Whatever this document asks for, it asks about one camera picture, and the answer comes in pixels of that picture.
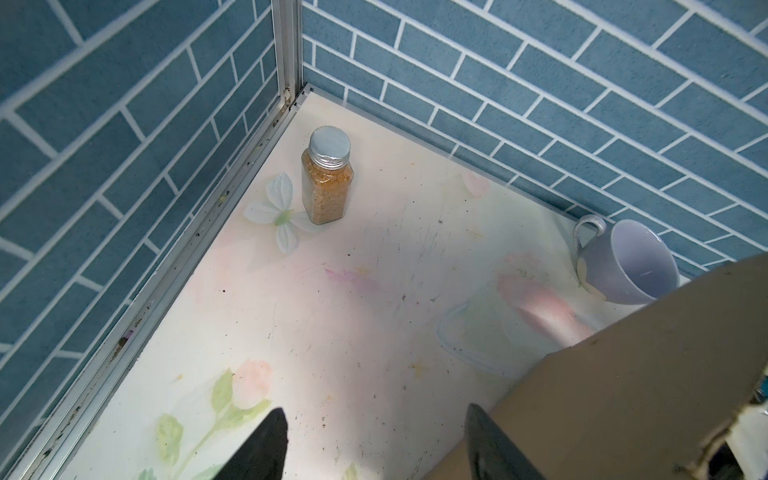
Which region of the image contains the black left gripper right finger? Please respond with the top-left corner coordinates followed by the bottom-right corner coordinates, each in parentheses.
top-left (464, 403), bottom-right (544, 480)

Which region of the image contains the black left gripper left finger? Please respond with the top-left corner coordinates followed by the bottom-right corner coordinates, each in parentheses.
top-left (213, 408), bottom-right (289, 480)

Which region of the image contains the brown cardboard box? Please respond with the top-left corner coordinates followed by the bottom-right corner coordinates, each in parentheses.
top-left (430, 255), bottom-right (767, 479)

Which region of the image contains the lavender ceramic mug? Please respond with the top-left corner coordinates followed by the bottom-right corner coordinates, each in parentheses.
top-left (573, 214), bottom-right (680, 305)

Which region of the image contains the glass spice jar silver lid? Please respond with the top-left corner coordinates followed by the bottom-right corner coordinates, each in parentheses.
top-left (301, 125), bottom-right (354, 225)

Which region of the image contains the aluminium corner post left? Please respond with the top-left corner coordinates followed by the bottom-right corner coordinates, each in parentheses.
top-left (271, 0), bottom-right (305, 107)

